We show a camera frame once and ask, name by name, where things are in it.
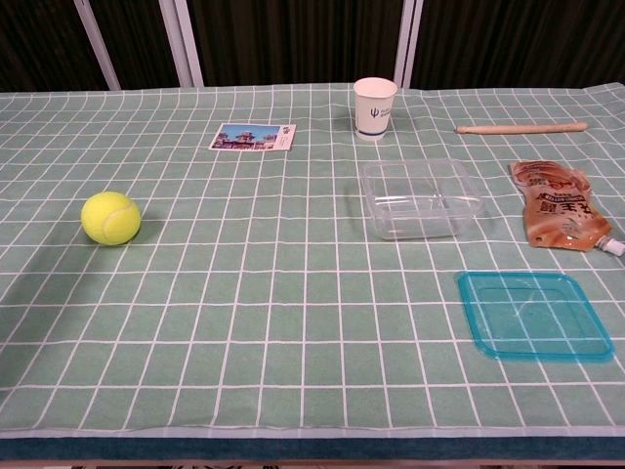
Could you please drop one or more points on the green checked tablecloth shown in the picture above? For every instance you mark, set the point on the green checked tablecloth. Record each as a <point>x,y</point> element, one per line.
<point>293,303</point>

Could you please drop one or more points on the blue translucent container lid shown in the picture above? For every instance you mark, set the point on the blue translucent container lid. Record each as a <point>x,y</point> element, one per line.
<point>532,317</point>

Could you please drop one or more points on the postcard with building photo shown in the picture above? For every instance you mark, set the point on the postcard with building photo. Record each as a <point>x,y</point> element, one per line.
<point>249,138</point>

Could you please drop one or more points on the clear plastic container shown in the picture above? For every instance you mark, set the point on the clear plastic container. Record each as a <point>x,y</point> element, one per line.
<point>420,205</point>

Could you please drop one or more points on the black pleated curtain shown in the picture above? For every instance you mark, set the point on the black pleated curtain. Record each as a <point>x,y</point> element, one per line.
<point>303,39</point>

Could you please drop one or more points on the wide double white frame post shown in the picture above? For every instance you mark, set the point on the wide double white frame post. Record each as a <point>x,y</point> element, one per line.
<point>183,44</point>

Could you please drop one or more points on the yellow tennis ball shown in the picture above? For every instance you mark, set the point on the yellow tennis ball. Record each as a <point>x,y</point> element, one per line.
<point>111,218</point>

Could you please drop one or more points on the thin white frame post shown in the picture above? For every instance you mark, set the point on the thin white frame post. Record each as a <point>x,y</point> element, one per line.
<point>97,46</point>

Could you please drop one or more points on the white paper cup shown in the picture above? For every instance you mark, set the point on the white paper cup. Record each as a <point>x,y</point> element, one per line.
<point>375,115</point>

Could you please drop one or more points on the brown sauce spout pouch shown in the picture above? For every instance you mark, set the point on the brown sauce spout pouch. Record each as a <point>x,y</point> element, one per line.
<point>561,205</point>

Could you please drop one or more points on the light wooden stick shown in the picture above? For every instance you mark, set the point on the light wooden stick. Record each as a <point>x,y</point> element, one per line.
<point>522,128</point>

